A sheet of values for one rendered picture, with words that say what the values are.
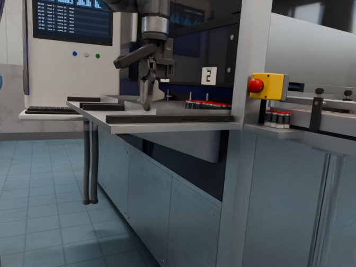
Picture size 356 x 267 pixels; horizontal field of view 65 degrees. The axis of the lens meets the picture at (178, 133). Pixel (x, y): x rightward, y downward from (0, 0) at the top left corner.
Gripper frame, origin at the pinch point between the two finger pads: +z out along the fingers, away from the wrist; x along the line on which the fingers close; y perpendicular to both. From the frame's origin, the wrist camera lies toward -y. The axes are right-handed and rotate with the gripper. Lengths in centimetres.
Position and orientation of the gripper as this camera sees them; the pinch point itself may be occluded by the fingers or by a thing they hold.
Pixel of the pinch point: (144, 106)
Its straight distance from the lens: 81.6
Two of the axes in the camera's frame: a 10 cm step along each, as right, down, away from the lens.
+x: -4.9, -1.9, 8.5
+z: -0.7, 9.8, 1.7
